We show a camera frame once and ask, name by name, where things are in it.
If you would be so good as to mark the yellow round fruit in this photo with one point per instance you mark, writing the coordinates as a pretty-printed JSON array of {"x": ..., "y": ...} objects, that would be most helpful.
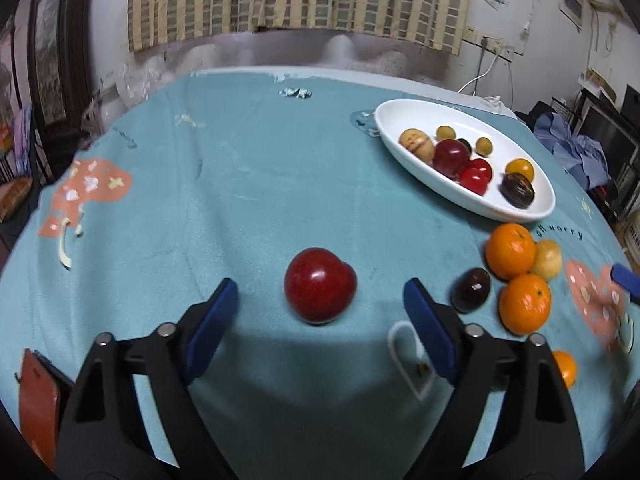
[{"x": 548, "y": 262}]

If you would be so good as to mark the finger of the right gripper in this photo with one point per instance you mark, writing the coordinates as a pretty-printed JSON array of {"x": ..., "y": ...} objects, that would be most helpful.
[{"x": 627, "y": 280}]

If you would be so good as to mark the small green-yellow fruit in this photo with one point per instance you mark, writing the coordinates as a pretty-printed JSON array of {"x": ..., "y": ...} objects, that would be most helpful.
[{"x": 484, "y": 147}]

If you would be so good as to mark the orange phone wallet case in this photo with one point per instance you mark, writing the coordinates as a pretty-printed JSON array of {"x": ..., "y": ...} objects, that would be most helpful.
[{"x": 42, "y": 399}]

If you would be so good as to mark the dark framed painting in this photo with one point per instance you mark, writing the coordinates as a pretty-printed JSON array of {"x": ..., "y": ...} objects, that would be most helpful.
[{"x": 58, "y": 61}]

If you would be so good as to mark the textured orange mandarin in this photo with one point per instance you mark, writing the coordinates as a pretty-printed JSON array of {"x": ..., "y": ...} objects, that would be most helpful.
[{"x": 510, "y": 251}]

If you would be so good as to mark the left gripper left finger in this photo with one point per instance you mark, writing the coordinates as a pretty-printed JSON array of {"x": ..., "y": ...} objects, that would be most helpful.
[{"x": 103, "y": 434}]

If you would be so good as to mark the dark plum back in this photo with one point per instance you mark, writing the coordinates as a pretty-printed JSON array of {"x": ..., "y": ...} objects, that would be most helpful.
[{"x": 471, "y": 290}]

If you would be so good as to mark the orange fruit with dimple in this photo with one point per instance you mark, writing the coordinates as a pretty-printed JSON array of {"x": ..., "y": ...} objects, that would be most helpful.
[{"x": 525, "y": 304}]

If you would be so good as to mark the red plum back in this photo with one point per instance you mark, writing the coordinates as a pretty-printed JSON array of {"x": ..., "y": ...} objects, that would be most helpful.
[{"x": 319, "y": 286}]

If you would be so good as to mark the small tan longan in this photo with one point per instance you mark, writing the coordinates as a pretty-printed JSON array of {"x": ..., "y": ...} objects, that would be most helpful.
[{"x": 445, "y": 132}]

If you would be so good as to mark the black speaker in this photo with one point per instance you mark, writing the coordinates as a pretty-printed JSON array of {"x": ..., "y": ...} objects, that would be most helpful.
[{"x": 630, "y": 109}]

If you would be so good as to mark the white oval plate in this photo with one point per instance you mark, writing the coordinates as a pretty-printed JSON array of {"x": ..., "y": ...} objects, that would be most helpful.
[{"x": 395, "y": 116}]

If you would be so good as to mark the dark wrinkled passion fruit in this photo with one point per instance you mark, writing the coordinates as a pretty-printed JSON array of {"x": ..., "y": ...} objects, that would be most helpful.
[{"x": 517, "y": 190}]

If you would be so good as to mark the black monitor on rack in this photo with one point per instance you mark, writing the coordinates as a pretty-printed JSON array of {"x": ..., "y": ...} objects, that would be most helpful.
[{"x": 598, "y": 119}]

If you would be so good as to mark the beige walnut-like fruit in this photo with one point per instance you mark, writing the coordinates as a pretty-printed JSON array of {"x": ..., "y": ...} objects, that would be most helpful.
[{"x": 418, "y": 143}]

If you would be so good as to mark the blue clothes pile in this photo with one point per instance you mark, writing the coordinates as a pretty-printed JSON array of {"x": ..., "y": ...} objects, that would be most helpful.
[{"x": 580, "y": 156}]

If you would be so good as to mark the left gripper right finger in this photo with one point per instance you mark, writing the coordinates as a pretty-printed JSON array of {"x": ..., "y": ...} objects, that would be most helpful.
[{"x": 537, "y": 434}]

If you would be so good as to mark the large red plum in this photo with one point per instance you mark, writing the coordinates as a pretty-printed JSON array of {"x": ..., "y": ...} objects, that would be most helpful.
[{"x": 450, "y": 158}]

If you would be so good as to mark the teal patterned tablecloth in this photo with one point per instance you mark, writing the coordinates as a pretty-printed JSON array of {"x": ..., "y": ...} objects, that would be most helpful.
[{"x": 226, "y": 177}]

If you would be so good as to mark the smooth orange fruit front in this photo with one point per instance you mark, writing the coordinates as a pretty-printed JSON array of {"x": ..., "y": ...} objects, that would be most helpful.
[{"x": 521, "y": 166}]

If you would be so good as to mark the small red cherry tomato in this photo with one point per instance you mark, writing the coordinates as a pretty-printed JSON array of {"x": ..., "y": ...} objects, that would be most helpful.
[{"x": 483, "y": 166}]

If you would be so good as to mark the wall power strip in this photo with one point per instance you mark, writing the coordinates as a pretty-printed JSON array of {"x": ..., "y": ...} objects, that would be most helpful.
[{"x": 473, "y": 35}]

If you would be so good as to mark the dark cherry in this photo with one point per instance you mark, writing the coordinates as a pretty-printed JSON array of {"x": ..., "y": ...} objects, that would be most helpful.
[{"x": 466, "y": 144}]

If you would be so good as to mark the small red cherry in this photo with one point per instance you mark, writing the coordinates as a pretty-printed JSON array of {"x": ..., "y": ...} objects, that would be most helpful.
[{"x": 473, "y": 180}]

